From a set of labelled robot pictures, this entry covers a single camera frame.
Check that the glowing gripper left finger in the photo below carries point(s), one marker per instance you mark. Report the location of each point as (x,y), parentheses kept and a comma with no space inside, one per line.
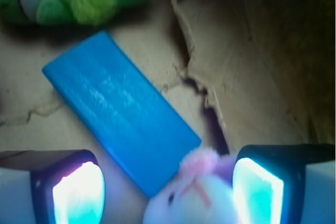
(62,186)

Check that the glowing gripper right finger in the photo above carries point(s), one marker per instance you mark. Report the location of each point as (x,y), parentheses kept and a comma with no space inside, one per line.
(285,183)

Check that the pink plush bunny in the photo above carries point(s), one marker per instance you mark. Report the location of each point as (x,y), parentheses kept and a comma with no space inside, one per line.
(202,191)

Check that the blue rectangular block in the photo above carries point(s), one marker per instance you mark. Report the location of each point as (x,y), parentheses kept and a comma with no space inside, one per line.
(132,121)

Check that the brown paper bag bin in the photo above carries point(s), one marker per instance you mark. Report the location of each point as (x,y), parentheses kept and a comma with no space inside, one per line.
(238,72)

